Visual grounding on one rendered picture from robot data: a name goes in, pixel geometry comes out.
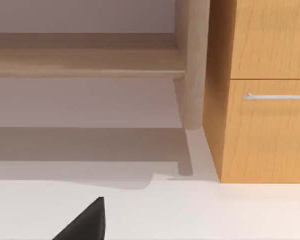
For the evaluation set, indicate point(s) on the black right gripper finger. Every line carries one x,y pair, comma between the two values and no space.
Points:
90,222

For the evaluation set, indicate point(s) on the orange wooden cupboard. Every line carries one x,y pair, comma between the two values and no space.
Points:
215,125

